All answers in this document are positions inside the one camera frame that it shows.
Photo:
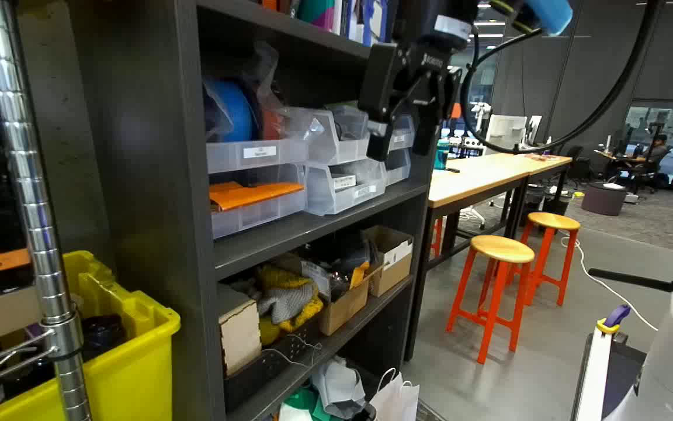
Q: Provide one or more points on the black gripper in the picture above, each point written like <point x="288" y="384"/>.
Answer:
<point x="411" y="78"/>

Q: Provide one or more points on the dark grey shelf unit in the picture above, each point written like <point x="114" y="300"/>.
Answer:
<point x="144" y="65"/>

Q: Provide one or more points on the white blue binder books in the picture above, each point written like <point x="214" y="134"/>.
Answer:
<point x="363" y="22"/>

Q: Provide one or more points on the clear stacking bin upper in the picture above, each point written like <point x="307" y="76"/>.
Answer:
<point x="335" y="134"/>

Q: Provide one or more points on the clear stacking bin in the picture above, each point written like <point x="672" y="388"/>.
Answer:
<point x="335" y="134"/>
<point x="339" y="187"/>

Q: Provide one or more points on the long wooden work table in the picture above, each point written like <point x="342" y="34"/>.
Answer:
<point x="471" y="180"/>

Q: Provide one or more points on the clear stacking bin lower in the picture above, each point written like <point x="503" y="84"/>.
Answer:
<point x="339" y="187"/>

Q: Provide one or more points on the cardboard box with label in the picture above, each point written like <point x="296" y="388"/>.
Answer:
<point x="392" y="258"/>

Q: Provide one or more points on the blue filament spool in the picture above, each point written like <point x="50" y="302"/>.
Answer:
<point x="231" y="111"/>

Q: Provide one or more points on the near orange wooden stool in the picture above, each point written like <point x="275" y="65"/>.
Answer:
<point x="509" y="260"/>

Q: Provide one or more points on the grey round ottoman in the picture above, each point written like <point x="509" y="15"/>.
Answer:
<point x="605" y="198"/>

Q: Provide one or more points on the small open cardboard box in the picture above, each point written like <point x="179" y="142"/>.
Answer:
<point x="348" y="307"/>

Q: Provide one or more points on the beige foam block box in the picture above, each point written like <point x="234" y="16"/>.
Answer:
<point x="240" y="327"/>

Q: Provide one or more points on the white paper bag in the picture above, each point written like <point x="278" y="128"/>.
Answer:
<point x="396" y="398"/>

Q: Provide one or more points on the yellow plastic bin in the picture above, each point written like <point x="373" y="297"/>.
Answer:
<point x="127" y="353"/>

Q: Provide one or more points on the chrome wire rack pole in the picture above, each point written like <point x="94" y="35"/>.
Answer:
<point x="20" y="134"/>

